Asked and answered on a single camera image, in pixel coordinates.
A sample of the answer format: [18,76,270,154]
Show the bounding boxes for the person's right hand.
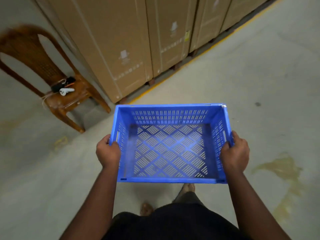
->
[219,131,250,173]

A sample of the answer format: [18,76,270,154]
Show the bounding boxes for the person's left hand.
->
[96,134,122,169]

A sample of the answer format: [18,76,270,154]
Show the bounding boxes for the blue perforated plastic crate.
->
[109,104,235,184]

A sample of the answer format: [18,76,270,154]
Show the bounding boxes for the person's left forearm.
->
[59,164,119,240]

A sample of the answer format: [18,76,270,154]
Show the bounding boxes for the person's right forearm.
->
[224,169,292,240]

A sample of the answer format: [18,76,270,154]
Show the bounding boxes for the person's right foot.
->
[181,183,196,196]

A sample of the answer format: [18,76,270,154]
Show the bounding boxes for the person's foot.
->
[140,202,154,217]
[181,183,196,196]

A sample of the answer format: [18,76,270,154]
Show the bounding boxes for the black handheld device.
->
[51,76,76,93]

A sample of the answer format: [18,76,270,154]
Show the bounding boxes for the person's dark trousers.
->
[172,190,206,207]

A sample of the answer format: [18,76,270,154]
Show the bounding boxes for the person's left foot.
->
[140,202,154,217]

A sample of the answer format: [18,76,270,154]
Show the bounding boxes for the widest tall cardboard box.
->
[33,0,154,104]

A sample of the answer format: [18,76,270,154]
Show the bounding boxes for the brown plastic chair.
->
[0,24,111,134]

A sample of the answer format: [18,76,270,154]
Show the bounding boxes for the person's black shirt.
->
[102,203,247,240]

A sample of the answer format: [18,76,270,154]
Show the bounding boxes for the cardboard box with yellow sticker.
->
[144,0,199,78]

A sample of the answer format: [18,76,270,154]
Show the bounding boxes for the thin white string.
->
[41,78,67,109]

